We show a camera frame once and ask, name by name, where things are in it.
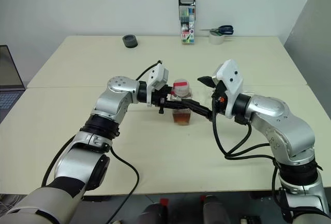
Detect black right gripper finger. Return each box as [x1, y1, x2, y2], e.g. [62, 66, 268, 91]
[180, 98, 216, 122]
[197, 76, 216, 88]

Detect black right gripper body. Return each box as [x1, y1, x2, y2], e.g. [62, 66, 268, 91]
[210, 80, 229, 118]

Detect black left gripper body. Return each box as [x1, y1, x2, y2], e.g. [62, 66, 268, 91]
[151, 85, 172, 115]

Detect clear bottle with brown liquid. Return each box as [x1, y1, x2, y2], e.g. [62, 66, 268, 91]
[169, 78, 194, 127]

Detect white tape roll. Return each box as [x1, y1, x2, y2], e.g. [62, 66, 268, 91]
[208, 33, 224, 46]

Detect marker pen set case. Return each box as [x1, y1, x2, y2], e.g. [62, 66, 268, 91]
[177, 0, 197, 46]

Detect dark grey tape roll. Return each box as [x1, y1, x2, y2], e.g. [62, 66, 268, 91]
[122, 34, 139, 49]

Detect grey laptop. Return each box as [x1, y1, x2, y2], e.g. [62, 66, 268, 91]
[0, 44, 27, 124]

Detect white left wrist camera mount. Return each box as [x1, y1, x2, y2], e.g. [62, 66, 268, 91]
[146, 63, 171, 108]

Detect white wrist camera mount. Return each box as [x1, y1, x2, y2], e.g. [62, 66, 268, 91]
[212, 59, 245, 120]
[146, 63, 171, 108]

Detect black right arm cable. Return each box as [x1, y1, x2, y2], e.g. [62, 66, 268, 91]
[210, 96, 288, 224]

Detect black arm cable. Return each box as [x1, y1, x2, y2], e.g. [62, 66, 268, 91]
[41, 59, 163, 224]
[210, 96, 288, 224]

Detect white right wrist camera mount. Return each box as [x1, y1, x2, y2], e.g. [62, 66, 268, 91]
[212, 59, 245, 120]

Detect blue handled scissors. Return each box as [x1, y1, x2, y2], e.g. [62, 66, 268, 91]
[199, 24, 235, 36]

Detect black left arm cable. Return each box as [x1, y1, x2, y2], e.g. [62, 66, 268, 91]
[41, 59, 163, 224]

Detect white wire bundle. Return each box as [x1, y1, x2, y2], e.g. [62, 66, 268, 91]
[0, 194, 24, 216]

